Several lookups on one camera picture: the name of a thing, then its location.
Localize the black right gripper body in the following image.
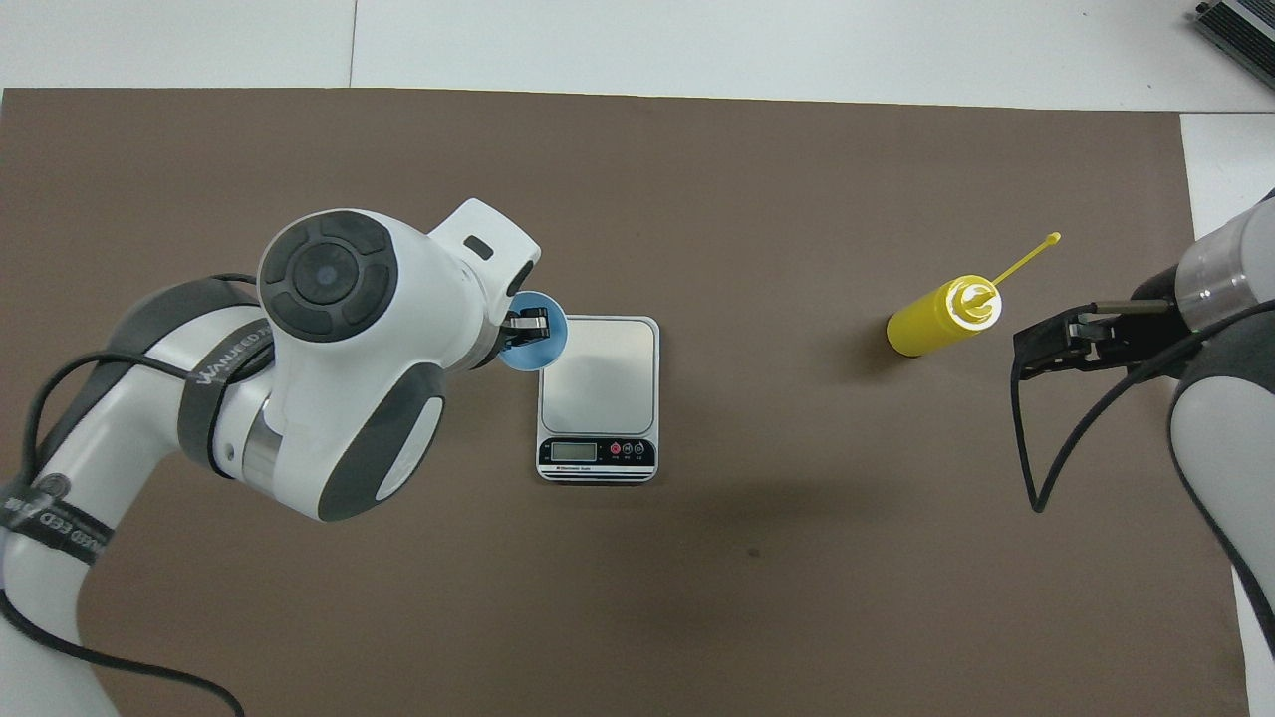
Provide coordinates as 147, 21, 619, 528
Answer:
1068, 271, 1188, 371

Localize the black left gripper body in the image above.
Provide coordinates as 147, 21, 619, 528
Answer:
470, 317, 512, 371

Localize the light blue plastic cup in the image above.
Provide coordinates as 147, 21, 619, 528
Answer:
495, 290, 569, 371

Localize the yellow squeeze bottle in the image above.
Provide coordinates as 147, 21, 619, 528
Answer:
887, 232, 1062, 358

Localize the silver digital kitchen scale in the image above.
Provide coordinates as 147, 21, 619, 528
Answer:
537, 316, 660, 484

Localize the brown table mat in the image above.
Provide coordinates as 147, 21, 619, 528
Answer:
0, 88, 1251, 717

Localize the grey metal device box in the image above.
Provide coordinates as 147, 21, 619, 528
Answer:
1193, 0, 1275, 63

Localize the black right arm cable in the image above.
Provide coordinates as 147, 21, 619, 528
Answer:
1010, 299, 1275, 514

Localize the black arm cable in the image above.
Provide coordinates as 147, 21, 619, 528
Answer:
1010, 299, 1275, 514
0, 274, 262, 717

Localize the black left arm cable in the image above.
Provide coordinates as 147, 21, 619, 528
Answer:
0, 274, 262, 717

